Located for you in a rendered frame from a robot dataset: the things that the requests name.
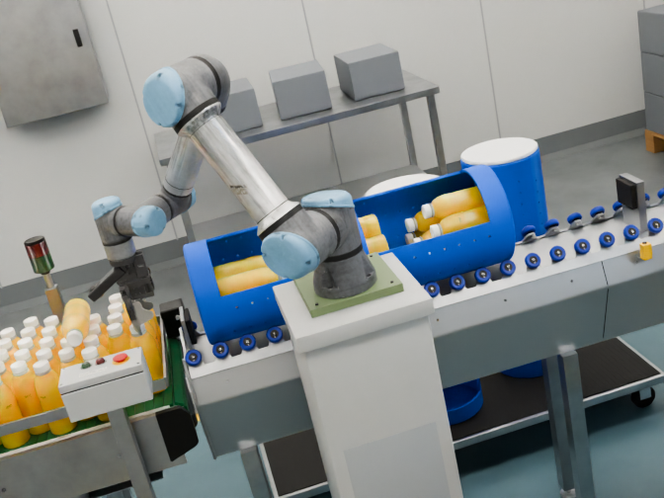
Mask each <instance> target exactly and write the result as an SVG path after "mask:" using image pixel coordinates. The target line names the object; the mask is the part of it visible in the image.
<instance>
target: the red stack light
mask: <svg viewBox="0 0 664 498"><path fill-rule="evenodd" d="M25 249H26V252H27V254H28V257H29V258H30V259H36V258H39V257H42V256H44V255H46V254H47V253H48V252H49V249H48V246H47V243H46V240H44V241H43V242H42V243H40V244H37V245H34V246H25Z"/></svg>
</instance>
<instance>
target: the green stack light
mask: <svg viewBox="0 0 664 498"><path fill-rule="evenodd" d="M29 260H30V262H31V265H32V268H33V271H34V273H35V274H42V273H45V272H48V271H50V270H52V269H53V268H54V263H53V260H52V257H51V254H50V252H48V253H47V254H46V255H44V256H42V257H39V258H36V259H30V258H29Z"/></svg>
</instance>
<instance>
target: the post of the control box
mask: <svg viewBox="0 0 664 498"><path fill-rule="evenodd" d="M107 414H108V417H109V420H110V423H111V426H112V429H113V431H114V434H115V437H116V440H117V443H118V445H119V448H120V451H121V454H122V457H123V459H124V464H125V467H126V470H127V472H128V475H129V478H130V481H131V484H132V487H133V489H134V492H135V495H136V498H156V496H155V493H154V490H153V487H152V484H151V481H150V478H149V475H148V472H147V470H146V467H145V464H144V461H143V458H142V455H141V452H140V449H139V446H138V443H137V441H136V438H135V435H134V432H133V429H132V426H131V424H130V421H129V418H128V416H127V413H126V410H125V408H121V409H118V410H114V411H111V412H107Z"/></svg>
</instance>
